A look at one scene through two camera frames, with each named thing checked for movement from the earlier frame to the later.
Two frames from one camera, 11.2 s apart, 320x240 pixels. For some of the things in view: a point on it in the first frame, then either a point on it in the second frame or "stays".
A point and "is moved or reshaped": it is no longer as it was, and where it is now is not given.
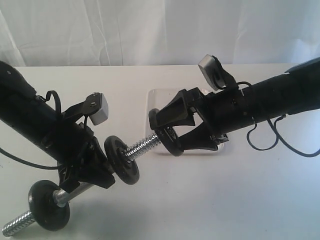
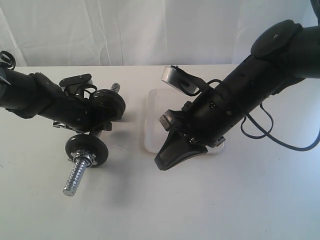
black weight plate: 128,172 → 107,106
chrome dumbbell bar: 61,197 is moved or reshaped
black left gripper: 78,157 → 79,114
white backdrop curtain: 110,33 stays
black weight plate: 168,134 → 117,106
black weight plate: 47,214 is moved or reshaped
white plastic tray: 156,98 stays
